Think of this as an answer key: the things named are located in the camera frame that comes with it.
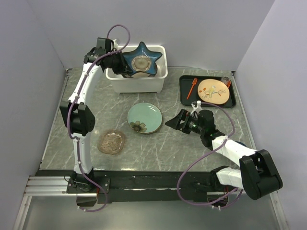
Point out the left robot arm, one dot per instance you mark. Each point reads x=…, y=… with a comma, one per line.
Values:
x=77, y=116

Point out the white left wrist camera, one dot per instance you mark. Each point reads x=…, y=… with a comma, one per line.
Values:
x=116, y=43

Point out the orange plastic fork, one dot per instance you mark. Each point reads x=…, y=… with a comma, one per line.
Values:
x=194, y=82

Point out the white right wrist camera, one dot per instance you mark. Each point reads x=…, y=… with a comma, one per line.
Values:
x=196, y=108

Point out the pink glass dish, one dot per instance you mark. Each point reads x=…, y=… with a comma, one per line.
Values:
x=111, y=142

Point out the clear glass cup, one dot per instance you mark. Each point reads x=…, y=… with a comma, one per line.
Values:
x=225, y=79

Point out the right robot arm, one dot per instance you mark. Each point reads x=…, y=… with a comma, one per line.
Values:
x=257, y=173

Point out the mint green flower plate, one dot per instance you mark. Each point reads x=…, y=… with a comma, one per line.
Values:
x=144, y=118

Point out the white plastic bin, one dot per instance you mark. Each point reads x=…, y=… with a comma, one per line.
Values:
x=141, y=84

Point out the beige bird plate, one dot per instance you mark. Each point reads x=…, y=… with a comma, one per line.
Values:
x=213, y=91

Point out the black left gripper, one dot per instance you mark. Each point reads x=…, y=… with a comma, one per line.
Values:
x=123, y=68

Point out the aluminium frame rail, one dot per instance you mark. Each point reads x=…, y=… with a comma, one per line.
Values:
x=49, y=186

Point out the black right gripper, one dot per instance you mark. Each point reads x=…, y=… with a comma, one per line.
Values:
x=175, y=122

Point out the black plate with colored squares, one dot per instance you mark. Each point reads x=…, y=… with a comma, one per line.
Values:
x=148, y=73

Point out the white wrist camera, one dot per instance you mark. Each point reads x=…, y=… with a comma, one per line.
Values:
x=116, y=43
x=196, y=108

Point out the blue star-shaped dish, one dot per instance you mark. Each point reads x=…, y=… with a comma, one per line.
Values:
x=143, y=58

